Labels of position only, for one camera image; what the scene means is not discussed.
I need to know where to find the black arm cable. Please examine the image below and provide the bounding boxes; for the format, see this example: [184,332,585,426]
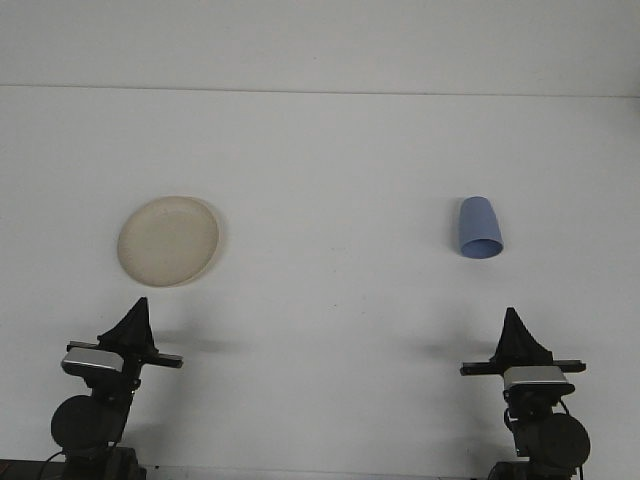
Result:
[502,397,572,432]
[42,438,124,477]

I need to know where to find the dark robot platform edge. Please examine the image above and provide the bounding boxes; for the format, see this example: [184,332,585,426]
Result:
[0,457,67,480]

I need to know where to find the pale blue cup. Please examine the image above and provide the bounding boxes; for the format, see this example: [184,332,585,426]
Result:
[453,195,505,260]

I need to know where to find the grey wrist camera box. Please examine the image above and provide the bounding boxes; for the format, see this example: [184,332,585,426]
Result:
[60,347,126,374]
[502,365,575,394]

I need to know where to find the pale round plate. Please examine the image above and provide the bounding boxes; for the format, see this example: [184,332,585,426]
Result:
[116,195,226,289]

